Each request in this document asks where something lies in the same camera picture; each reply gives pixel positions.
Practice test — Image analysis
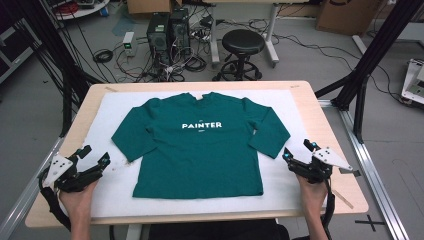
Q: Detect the long beige tape strip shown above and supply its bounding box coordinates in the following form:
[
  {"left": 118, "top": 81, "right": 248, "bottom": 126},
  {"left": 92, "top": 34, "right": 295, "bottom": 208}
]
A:
[{"left": 333, "top": 189, "right": 355, "bottom": 210}]

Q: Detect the small cardboard box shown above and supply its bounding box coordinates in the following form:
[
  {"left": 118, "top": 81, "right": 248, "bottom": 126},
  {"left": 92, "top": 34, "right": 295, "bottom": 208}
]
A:
[{"left": 126, "top": 0, "right": 183, "bottom": 15}]

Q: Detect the green long-sleeve shirt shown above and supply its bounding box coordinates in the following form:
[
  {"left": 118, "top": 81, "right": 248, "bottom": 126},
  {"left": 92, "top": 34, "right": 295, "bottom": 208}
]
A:
[{"left": 111, "top": 92, "right": 292, "bottom": 200}]

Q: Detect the tangle of floor cables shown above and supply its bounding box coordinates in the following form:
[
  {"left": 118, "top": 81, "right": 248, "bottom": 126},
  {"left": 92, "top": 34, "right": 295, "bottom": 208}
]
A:
[{"left": 113, "top": 43, "right": 208, "bottom": 83}]

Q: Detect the person's right hand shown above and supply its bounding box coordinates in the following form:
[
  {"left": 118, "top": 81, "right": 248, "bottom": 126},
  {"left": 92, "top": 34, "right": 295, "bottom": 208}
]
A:
[{"left": 297, "top": 175, "right": 329, "bottom": 216}]

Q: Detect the black metal frame post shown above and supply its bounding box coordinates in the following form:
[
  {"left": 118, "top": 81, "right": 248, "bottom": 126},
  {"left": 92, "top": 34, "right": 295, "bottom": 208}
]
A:
[
  {"left": 13, "top": 0, "right": 104, "bottom": 138},
  {"left": 314, "top": 0, "right": 424, "bottom": 144}
]

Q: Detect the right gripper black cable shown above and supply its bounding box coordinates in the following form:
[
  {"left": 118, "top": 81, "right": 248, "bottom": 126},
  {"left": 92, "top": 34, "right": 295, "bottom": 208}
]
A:
[{"left": 321, "top": 179, "right": 336, "bottom": 240}]

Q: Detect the white desk frame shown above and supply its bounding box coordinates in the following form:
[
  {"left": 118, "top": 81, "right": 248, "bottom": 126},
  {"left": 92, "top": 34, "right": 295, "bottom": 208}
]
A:
[{"left": 208, "top": 0, "right": 280, "bottom": 68}]

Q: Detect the white foam mat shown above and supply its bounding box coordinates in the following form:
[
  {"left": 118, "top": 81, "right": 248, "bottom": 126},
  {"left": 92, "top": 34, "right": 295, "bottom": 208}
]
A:
[{"left": 81, "top": 89, "right": 329, "bottom": 219}]

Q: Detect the coiled black cable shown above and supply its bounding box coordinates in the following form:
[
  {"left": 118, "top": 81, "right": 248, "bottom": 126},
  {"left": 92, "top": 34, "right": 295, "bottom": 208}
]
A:
[{"left": 92, "top": 48, "right": 114, "bottom": 64}]

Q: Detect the black computer tower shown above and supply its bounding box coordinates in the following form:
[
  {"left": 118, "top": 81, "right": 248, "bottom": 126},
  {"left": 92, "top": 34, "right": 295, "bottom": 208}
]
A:
[
  {"left": 169, "top": 8, "right": 192, "bottom": 56},
  {"left": 146, "top": 12, "right": 171, "bottom": 64}
]

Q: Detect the long black floor cable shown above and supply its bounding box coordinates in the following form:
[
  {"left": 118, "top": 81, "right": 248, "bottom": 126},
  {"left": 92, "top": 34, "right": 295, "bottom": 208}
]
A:
[{"left": 273, "top": 33, "right": 404, "bottom": 104}]

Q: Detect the aluminium floor rail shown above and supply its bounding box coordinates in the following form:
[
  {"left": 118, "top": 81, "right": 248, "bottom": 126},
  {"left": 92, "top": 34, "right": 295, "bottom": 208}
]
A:
[
  {"left": 0, "top": 136, "right": 64, "bottom": 240},
  {"left": 318, "top": 99, "right": 411, "bottom": 240}
]

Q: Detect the large cardboard box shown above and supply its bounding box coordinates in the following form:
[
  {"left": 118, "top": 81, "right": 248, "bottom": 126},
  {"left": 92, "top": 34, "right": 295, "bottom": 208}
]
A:
[{"left": 315, "top": 0, "right": 381, "bottom": 37}]

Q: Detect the white power supply box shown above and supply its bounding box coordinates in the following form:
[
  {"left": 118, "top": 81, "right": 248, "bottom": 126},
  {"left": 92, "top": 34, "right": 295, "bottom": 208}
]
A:
[{"left": 122, "top": 31, "right": 138, "bottom": 57}]

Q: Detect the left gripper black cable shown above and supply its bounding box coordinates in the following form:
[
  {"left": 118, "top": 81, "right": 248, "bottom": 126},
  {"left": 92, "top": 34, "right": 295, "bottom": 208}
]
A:
[{"left": 38, "top": 166, "right": 73, "bottom": 232}]

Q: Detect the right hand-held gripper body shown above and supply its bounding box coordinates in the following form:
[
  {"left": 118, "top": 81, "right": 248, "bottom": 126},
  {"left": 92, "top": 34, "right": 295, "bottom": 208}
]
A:
[{"left": 289, "top": 147, "right": 354, "bottom": 184}]

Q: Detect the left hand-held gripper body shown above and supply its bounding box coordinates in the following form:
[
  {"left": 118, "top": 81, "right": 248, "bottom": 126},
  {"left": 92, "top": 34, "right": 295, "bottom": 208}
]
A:
[{"left": 43, "top": 153, "right": 103, "bottom": 194}]

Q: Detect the black round stool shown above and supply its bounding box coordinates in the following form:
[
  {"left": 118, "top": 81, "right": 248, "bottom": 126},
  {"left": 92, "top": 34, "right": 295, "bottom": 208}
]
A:
[{"left": 212, "top": 28, "right": 266, "bottom": 82}]

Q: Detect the black tape piece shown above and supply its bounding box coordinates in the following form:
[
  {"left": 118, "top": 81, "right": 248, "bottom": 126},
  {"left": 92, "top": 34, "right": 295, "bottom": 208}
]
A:
[{"left": 339, "top": 167, "right": 362, "bottom": 178}]

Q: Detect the grey cabinet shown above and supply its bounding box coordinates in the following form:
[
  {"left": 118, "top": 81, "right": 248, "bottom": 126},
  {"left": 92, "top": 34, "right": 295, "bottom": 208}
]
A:
[{"left": 0, "top": 18, "right": 43, "bottom": 84}]

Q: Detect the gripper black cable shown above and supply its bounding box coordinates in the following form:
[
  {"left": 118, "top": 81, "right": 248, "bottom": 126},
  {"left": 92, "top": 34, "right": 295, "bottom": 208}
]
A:
[
  {"left": 38, "top": 166, "right": 73, "bottom": 232},
  {"left": 321, "top": 179, "right": 336, "bottom": 240}
]

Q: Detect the white electronic device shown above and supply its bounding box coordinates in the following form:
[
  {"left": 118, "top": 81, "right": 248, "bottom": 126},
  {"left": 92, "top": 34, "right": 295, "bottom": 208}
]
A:
[{"left": 400, "top": 59, "right": 424, "bottom": 106}]

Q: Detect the black tape cross mark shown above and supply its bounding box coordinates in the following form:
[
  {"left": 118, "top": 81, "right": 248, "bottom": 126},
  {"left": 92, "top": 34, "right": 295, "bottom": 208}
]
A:
[{"left": 354, "top": 214, "right": 386, "bottom": 233}]

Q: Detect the person's left hand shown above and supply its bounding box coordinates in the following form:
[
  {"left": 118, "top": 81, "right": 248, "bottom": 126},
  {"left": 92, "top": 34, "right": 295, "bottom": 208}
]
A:
[{"left": 59, "top": 179, "right": 99, "bottom": 218}]

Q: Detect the round white table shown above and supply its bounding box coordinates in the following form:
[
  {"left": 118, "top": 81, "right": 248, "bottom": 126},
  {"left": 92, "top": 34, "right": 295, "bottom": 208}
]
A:
[{"left": 43, "top": 0, "right": 111, "bottom": 21}]

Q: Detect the person's dark lap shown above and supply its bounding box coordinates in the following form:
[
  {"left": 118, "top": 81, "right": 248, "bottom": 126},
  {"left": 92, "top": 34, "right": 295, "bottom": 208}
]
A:
[{"left": 148, "top": 218, "right": 291, "bottom": 240}]

